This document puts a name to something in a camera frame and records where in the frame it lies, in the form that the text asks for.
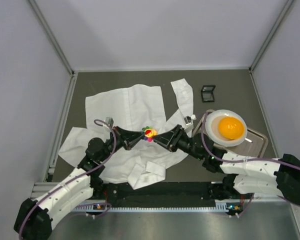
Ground metal tray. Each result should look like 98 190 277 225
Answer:
192 109 269 158

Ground grey cable duct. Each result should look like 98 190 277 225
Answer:
69 201 241 213

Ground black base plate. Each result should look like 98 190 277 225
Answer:
88 182 251 208

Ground small black open box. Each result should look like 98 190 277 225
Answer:
200 85 216 103

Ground white shirt garment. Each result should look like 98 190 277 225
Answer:
58 79 194 190

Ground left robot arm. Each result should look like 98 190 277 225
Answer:
13 126 144 240

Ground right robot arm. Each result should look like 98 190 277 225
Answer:
153 125 300 206

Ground white bowl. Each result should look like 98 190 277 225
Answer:
204 109 248 147

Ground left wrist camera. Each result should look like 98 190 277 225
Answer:
102 117 114 129

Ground colourful pompom brooch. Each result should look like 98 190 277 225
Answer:
142 126 157 142

